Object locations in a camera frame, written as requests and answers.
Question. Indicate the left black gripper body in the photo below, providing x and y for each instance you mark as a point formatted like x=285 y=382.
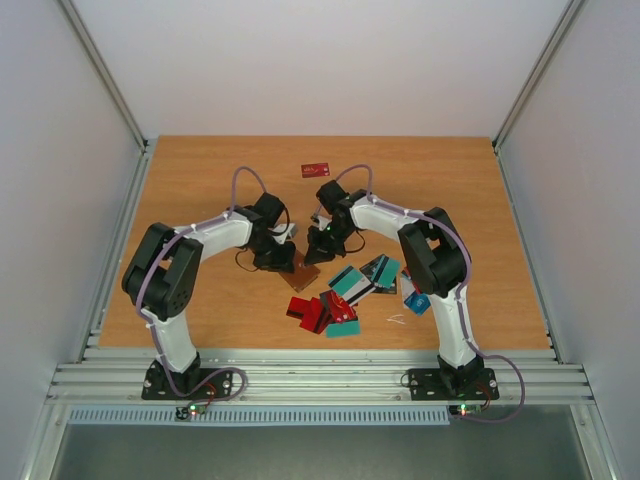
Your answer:
x=268 y=253

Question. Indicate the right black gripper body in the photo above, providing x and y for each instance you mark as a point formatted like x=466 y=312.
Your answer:
x=323 y=245

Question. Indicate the brown leather card holder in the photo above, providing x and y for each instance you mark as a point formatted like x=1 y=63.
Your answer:
x=303 y=275

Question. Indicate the teal card bottom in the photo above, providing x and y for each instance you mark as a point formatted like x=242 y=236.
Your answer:
x=345 y=280

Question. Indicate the teal card with stripe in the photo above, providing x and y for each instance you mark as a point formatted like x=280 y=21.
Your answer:
x=385 y=272

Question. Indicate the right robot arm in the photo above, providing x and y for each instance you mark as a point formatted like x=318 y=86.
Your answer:
x=437 y=260

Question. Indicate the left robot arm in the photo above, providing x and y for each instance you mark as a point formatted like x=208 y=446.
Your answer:
x=161 y=276

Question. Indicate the dark red striped card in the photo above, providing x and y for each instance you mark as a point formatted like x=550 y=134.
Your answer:
x=298 y=308

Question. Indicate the black card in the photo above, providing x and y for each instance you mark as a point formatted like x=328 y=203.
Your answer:
x=370 y=267

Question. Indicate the white card centre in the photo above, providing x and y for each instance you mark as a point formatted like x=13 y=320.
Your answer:
x=359 y=291

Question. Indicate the small red card top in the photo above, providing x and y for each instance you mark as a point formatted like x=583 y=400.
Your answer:
x=339 y=310

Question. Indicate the red card left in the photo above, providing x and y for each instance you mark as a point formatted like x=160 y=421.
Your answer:
x=316 y=317

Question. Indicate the lone red card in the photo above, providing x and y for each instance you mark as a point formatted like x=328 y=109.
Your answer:
x=315 y=170

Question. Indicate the white card with stripe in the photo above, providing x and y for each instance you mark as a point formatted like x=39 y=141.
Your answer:
x=408 y=287

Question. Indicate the blue card right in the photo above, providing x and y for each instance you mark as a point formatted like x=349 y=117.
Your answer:
x=418 y=303

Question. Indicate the left circuit board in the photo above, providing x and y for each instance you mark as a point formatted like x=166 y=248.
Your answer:
x=190 y=412

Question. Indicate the circuit board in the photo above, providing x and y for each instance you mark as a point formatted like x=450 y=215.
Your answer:
x=465 y=410
x=190 y=412

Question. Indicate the right circuit board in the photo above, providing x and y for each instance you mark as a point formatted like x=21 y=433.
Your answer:
x=465 y=410

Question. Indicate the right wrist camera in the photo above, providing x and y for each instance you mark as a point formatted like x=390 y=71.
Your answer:
x=320 y=218

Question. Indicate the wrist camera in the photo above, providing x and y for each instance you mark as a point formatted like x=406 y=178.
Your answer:
x=288 y=233
x=320 y=218

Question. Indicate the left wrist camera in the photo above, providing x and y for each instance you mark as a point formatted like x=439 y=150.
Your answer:
x=288 y=233

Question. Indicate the grey slotted cable duct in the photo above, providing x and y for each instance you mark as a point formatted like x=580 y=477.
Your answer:
x=261 y=416

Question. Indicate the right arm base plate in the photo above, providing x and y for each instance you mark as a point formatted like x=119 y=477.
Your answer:
x=430 y=384

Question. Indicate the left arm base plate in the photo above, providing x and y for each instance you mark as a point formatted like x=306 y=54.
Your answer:
x=156 y=385

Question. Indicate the left frame post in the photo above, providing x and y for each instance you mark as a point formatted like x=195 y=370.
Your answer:
x=91 y=50

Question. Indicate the frame post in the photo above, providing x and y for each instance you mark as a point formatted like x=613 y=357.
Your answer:
x=91 y=50
x=552 y=45

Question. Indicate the right frame post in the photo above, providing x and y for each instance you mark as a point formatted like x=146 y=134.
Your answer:
x=552 y=45

